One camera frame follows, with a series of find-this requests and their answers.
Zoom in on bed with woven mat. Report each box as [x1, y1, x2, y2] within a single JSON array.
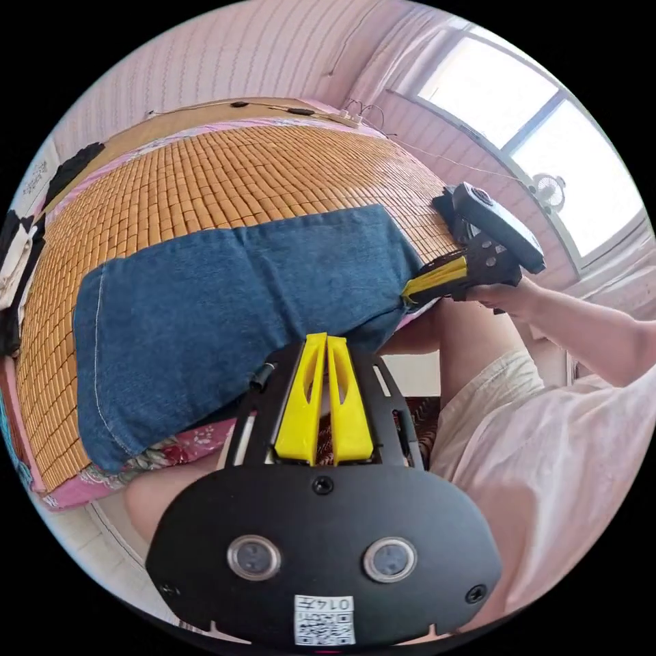
[[0, 97, 465, 512]]

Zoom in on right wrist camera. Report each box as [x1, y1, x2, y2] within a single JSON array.
[[432, 187, 480, 245]]

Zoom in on window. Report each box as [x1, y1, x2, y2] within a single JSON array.
[[402, 23, 648, 270]]

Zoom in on pink curtain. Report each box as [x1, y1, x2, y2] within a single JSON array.
[[348, 10, 475, 106]]

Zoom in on person's body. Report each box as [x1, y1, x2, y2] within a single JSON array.
[[122, 295, 656, 648]]

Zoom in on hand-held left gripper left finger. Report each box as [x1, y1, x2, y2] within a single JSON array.
[[274, 331, 329, 462]]

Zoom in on blue jeans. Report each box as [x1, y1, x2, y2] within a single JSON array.
[[73, 203, 427, 474]]

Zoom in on person's right hand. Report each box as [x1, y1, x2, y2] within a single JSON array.
[[467, 278, 545, 323]]

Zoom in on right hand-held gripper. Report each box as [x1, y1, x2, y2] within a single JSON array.
[[400, 184, 546, 308]]

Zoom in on person's right forearm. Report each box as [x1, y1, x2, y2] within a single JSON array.
[[530, 286, 656, 389]]

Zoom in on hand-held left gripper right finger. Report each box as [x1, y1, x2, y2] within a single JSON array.
[[327, 336, 374, 466]]

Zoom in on white fan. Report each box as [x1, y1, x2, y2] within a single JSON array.
[[529, 173, 569, 215]]

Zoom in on pile of clothes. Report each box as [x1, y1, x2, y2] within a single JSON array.
[[0, 142, 107, 358]]

